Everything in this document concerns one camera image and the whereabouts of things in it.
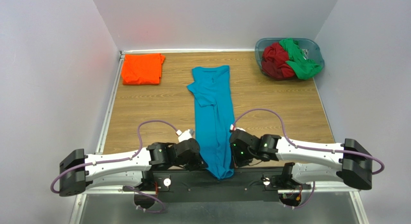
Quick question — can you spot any blue t shirt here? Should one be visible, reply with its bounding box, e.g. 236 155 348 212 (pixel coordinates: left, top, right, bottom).
187 65 234 180

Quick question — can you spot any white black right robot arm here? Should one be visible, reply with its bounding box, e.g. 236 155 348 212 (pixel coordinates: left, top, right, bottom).
229 128 372 190

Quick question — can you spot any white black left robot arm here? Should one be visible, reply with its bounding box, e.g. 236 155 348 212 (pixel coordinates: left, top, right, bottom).
51 138 208 197

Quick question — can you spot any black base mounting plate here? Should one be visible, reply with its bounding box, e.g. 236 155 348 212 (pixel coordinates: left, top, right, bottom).
134 167 311 203

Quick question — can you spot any dark red t shirt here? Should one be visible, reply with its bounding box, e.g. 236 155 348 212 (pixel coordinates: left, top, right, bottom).
261 42 297 81

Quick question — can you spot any folded orange t shirt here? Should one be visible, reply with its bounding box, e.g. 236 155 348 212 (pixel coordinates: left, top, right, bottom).
121 53 165 85

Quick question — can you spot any green t shirt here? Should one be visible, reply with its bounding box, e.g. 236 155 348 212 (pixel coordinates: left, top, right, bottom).
279 38 323 80

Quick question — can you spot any translucent teal plastic bin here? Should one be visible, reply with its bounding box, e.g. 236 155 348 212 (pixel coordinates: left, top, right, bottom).
254 38 325 79

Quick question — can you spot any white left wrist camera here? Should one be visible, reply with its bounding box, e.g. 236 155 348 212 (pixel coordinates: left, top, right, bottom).
176 129 195 142

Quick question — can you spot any aluminium left side rail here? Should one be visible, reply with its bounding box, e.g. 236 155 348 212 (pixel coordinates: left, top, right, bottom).
95 51 125 155

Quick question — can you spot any aluminium front frame rail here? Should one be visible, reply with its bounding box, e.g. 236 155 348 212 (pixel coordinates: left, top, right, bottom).
75 168 351 194

